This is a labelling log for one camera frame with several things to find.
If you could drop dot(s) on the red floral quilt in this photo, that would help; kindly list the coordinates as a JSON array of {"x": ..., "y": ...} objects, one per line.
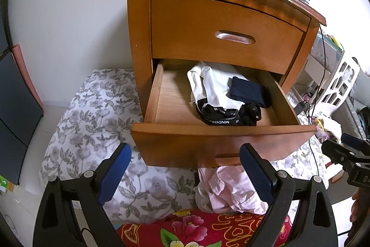
[{"x": 202, "y": 229}]

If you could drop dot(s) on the white openwork basket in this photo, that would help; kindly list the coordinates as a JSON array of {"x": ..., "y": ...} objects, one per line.
[{"x": 338, "y": 87}]

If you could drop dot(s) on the person's right hand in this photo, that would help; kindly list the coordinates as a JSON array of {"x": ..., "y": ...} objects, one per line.
[{"x": 358, "y": 209}]

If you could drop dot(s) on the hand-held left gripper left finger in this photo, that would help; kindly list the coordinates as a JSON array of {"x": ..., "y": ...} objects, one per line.
[{"x": 112, "y": 174}]

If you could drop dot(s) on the white shelf rack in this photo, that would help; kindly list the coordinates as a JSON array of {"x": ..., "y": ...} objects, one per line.
[{"x": 320, "y": 67}]

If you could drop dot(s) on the cream cloth bag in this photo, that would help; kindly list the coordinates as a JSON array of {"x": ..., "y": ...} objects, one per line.
[{"x": 331, "y": 127}]

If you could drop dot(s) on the wooden drawer with tall front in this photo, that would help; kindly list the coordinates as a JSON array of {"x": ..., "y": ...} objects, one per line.
[{"x": 173, "y": 142}]

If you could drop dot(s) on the black charger adapter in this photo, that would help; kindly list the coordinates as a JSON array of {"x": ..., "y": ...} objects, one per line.
[{"x": 302, "y": 107}]

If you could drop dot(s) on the wooden nightstand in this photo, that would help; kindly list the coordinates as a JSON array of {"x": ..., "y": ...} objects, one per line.
[{"x": 138, "y": 33}]

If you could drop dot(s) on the navy cloth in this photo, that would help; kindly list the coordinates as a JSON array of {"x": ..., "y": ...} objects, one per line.
[{"x": 248, "y": 90}]

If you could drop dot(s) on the pink board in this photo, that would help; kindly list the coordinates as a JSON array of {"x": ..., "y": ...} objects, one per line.
[{"x": 27, "y": 76}]

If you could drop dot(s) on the pink garment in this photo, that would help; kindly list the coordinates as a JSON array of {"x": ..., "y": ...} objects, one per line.
[{"x": 231, "y": 192}]

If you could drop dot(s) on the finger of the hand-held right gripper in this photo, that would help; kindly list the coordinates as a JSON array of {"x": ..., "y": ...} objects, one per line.
[
  {"x": 355, "y": 141},
  {"x": 338, "y": 150}
]

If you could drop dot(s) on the pale green lace garment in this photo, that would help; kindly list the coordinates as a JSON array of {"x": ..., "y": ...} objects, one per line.
[{"x": 203, "y": 200}]

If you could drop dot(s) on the dark blue panel cabinet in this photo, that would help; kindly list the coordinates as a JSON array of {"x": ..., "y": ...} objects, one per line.
[{"x": 14, "y": 119}]

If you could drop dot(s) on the black waistband underwear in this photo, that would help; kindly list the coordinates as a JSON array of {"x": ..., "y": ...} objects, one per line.
[{"x": 216, "y": 115}]

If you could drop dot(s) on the green printed packet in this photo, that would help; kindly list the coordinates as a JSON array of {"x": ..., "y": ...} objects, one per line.
[{"x": 5, "y": 184}]

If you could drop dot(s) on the white garment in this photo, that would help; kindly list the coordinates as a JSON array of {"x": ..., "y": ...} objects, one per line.
[{"x": 214, "y": 82}]

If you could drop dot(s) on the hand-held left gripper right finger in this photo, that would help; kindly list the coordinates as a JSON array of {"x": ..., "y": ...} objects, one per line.
[{"x": 257, "y": 174}]

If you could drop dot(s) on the grey floral blanket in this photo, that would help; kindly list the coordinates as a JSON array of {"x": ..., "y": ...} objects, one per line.
[{"x": 86, "y": 134}]

